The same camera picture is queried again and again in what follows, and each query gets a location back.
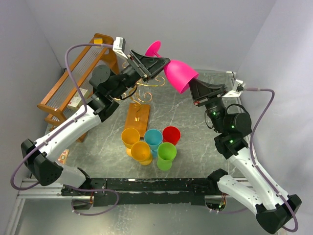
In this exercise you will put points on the red wine glass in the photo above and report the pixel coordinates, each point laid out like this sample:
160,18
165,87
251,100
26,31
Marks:
171,134

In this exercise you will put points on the green wine glass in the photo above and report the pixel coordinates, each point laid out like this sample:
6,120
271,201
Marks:
166,153

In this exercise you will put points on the yellow block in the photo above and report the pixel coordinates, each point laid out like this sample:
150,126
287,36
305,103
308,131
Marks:
98,41

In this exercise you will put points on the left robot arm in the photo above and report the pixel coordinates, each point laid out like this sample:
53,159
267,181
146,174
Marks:
42,155

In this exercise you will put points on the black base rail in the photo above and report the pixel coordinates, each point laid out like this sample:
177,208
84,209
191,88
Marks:
192,191

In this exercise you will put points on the orange wine glass rear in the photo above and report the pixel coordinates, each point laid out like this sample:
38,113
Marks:
130,136

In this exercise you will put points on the small card box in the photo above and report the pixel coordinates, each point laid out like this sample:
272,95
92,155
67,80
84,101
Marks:
76,102

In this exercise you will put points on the orange wine glass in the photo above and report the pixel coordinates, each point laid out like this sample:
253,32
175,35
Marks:
141,152
130,136

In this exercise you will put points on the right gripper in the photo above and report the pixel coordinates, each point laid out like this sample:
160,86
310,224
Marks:
199,89

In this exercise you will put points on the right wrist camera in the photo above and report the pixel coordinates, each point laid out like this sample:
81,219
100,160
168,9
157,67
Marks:
237,89

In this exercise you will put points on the gold wire glass rack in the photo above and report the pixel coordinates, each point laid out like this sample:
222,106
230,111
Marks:
139,107

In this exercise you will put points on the blue wine glass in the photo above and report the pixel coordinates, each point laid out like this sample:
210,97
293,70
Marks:
153,138

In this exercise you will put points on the orange wine glass front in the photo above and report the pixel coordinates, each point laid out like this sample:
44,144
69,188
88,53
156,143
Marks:
141,152

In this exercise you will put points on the pink wine glass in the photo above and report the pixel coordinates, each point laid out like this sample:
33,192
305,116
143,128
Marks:
178,73

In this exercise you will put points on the orange picture card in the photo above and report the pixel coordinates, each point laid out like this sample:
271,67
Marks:
63,157

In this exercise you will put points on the wooden rack shelf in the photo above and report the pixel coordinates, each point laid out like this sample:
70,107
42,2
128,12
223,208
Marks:
56,101

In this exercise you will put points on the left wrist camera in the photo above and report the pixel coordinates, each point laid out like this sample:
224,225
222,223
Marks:
119,47

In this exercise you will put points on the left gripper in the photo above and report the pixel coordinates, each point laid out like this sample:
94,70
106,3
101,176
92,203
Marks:
147,67

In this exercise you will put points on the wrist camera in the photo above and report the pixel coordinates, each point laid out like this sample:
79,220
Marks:
237,89
119,47

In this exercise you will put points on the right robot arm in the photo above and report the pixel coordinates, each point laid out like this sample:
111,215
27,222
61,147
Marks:
272,206

